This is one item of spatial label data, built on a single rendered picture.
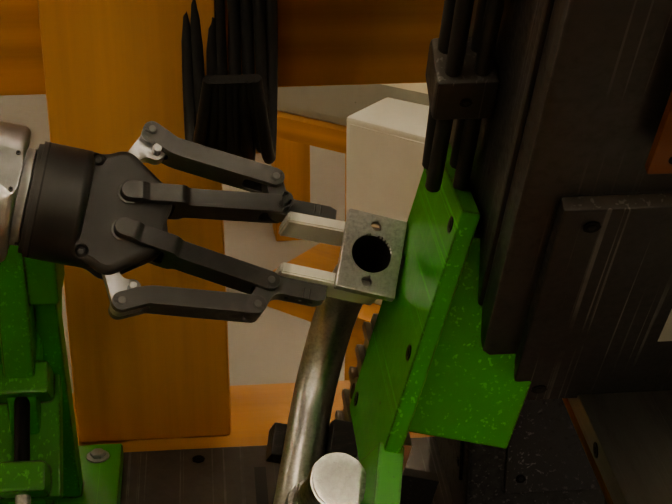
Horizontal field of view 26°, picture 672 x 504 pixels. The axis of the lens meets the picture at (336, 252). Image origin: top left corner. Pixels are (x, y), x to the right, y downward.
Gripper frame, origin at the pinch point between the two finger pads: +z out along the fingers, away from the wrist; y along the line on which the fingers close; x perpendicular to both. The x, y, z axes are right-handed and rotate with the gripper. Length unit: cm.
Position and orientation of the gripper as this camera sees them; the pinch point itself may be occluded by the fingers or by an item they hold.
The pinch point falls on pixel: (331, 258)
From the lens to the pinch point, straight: 96.6
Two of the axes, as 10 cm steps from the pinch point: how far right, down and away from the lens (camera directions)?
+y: 1.2, -9.3, 3.4
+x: -2.5, 3.1, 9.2
